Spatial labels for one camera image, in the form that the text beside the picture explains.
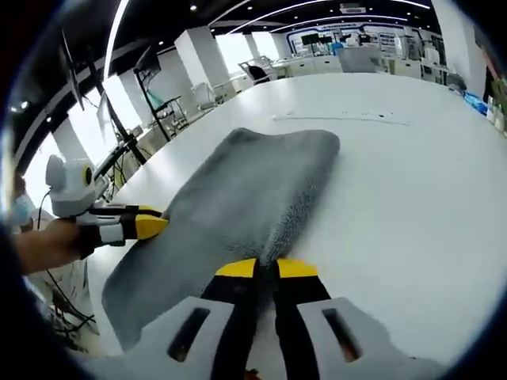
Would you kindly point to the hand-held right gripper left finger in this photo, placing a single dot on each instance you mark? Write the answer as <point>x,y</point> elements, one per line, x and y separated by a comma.
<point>229,316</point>

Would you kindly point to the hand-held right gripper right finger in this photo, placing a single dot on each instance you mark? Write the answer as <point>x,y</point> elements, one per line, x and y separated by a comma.
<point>301,293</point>

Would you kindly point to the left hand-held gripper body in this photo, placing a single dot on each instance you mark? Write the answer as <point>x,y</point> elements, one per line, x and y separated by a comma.
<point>69,186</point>

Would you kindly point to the grey towel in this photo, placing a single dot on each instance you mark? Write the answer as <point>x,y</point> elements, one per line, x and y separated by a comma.
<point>237,198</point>

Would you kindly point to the person's left hand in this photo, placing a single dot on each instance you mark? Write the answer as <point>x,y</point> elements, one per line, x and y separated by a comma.
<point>63,241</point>

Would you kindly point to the blue face mask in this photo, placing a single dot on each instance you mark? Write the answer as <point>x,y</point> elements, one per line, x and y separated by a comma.
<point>24,207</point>

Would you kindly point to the grey hanging panel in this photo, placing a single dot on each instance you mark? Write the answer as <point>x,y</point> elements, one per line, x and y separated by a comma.
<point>73,67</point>

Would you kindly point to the white office chair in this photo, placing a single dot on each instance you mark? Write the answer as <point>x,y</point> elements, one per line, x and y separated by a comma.
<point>204,95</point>

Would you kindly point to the black monitor on stand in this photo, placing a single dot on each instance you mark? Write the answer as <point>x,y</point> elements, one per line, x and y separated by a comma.
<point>148,65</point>

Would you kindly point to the flat white strip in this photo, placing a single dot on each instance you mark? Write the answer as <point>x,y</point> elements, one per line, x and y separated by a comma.
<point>340,116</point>

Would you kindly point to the black office chair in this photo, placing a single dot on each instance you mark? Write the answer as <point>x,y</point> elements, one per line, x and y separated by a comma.
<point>258,74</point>

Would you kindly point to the grey office chair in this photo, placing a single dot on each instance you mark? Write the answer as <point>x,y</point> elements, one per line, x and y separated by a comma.
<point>356,59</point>

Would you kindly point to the blue plastic bag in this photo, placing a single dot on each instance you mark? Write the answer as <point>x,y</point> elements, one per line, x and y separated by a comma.
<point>475,102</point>

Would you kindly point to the green potted plant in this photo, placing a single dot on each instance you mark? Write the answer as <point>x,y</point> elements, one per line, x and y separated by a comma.
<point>500,93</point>

